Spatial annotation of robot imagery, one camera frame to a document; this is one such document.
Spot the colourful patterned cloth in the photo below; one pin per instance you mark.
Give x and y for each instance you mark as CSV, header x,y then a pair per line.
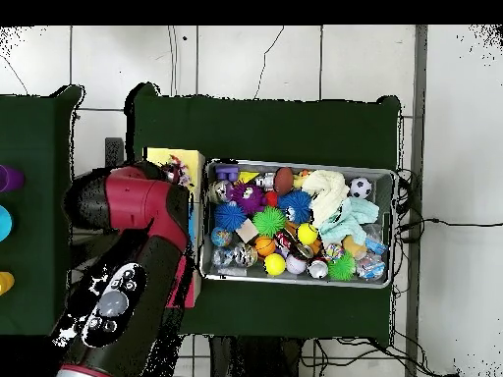
x,y
181,174

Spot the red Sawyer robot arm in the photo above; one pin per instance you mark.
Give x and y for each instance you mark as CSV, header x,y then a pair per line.
x,y
145,200

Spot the shallow mesh bin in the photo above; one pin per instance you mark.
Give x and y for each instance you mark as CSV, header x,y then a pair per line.
x,y
251,277

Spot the wooden box with three holes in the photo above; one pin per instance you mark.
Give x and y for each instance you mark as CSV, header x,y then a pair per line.
x,y
196,165

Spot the purple spiky monster toy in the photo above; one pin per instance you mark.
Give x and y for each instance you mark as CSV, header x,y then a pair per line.
x,y
249,198

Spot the green spiky rubber ball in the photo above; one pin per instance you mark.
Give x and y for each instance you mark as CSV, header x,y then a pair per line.
x,y
269,221

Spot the blue spiky rubber ball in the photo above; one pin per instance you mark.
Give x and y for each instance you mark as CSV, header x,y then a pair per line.
x,y
231,217
292,202

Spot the brown toy football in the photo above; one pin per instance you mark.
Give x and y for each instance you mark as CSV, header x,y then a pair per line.
x,y
283,180

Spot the plain yellow ball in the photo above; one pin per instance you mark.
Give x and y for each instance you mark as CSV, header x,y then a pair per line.
x,y
275,264

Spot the yellow smiley ball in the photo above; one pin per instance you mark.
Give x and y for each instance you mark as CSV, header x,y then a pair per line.
x,y
307,234

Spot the cream waffle cloth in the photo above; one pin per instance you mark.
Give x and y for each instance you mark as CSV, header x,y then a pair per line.
x,y
326,192

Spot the dark green table cloth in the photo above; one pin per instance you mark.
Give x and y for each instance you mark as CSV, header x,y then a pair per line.
x,y
275,129

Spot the mint green cloth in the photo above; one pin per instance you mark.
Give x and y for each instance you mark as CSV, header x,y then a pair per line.
x,y
342,227

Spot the black and white soccer ball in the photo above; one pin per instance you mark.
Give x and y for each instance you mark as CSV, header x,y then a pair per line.
x,y
360,187

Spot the black stand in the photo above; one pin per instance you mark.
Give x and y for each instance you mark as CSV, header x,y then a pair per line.
x,y
114,153

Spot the dark green side-table cloth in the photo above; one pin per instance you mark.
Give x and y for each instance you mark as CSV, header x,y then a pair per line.
x,y
35,137

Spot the purple plastic cup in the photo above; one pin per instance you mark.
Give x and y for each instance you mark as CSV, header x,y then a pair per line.
x,y
11,178

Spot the cyan plastic cup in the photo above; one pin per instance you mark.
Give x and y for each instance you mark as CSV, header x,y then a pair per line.
x,y
4,223

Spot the yellow plastic cup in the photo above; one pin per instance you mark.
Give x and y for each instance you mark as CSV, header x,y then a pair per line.
x,y
6,282

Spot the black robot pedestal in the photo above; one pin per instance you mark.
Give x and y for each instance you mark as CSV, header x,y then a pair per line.
x,y
255,359

